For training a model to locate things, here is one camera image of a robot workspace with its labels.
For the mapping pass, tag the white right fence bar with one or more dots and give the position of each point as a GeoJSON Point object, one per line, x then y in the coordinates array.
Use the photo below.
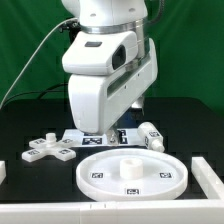
{"type": "Point", "coordinates": [207, 179]}

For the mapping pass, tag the white front fence bar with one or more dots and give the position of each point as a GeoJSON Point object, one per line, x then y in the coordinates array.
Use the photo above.
{"type": "Point", "coordinates": [203, 211]}

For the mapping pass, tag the white cross-shaped table base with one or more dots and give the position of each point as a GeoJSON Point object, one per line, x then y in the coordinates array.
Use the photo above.
{"type": "Point", "coordinates": [50, 146]}

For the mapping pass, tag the white marker sheet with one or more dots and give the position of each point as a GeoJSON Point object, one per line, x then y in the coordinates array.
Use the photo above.
{"type": "Point", "coordinates": [129, 138]}

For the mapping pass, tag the white left fence block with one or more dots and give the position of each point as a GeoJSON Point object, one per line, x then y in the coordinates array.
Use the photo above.
{"type": "Point", "coordinates": [2, 171]}

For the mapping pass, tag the black camera on stand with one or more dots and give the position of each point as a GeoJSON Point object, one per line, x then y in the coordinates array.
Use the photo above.
{"type": "Point", "coordinates": [72, 27]}

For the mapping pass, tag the white round table top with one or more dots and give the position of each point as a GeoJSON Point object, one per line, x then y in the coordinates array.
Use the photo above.
{"type": "Point", "coordinates": [131, 175]}

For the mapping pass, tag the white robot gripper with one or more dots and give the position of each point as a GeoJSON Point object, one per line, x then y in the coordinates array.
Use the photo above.
{"type": "Point", "coordinates": [95, 108]}

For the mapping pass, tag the white fence bar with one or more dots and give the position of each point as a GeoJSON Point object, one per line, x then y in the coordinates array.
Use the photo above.
{"type": "Point", "coordinates": [207, 179]}
{"type": "Point", "coordinates": [203, 211]}

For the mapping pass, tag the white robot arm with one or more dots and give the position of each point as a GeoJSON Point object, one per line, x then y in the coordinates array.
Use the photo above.
{"type": "Point", "coordinates": [113, 17]}

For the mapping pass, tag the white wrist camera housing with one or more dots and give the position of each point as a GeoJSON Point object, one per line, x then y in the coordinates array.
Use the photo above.
{"type": "Point", "coordinates": [100, 54]}

